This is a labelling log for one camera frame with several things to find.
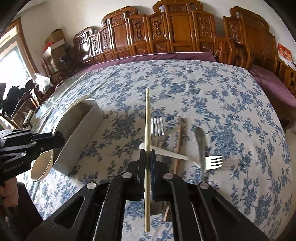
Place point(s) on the light bamboo chopstick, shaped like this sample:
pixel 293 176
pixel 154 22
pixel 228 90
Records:
pixel 147 115

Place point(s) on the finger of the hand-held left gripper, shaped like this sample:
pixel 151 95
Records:
pixel 48 139
pixel 39 153

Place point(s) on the dark wooden chair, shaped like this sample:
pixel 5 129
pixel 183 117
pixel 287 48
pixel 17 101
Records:
pixel 25 111

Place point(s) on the stacked cardboard boxes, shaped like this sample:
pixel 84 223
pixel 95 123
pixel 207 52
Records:
pixel 55 44

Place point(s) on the carved wooden sofa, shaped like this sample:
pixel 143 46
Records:
pixel 171 30

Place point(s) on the blue floral tablecloth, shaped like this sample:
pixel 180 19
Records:
pixel 208 92

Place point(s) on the small purple seat cushion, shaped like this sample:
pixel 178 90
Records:
pixel 270 85

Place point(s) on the red box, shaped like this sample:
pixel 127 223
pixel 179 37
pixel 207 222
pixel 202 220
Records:
pixel 285 52

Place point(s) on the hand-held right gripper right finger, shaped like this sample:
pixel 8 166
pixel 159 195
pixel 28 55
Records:
pixel 152 176

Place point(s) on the white plastic bag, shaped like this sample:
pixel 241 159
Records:
pixel 42 82

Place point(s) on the brown wooden chopstick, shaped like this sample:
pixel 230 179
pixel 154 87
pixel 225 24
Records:
pixel 178 143

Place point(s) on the person's left hand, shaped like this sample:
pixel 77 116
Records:
pixel 10 192

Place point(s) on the window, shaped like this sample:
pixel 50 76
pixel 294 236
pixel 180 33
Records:
pixel 13 58

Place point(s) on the large white soup spoon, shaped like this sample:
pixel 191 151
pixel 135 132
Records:
pixel 41 166

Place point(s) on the wooden side table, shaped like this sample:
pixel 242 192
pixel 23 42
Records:
pixel 288 74

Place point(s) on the stainless steel fork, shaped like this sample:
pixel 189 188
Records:
pixel 157 126

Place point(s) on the black garment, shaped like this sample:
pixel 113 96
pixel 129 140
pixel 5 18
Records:
pixel 15 99

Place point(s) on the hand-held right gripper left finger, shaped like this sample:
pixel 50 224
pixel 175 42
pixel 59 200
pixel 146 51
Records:
pixel 143 166

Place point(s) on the white plastic fork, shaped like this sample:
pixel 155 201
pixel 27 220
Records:
pixel 214 162

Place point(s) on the white rectangular utensil container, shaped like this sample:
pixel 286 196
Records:
pixel 78 143

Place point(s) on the long purple seat cushion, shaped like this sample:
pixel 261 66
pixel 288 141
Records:
pixel 148 58

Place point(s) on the carved wooden armchair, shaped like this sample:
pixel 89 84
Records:
pixel 252 39

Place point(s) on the stainless steel spoon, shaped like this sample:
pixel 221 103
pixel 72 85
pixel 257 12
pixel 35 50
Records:
pixel 200 143

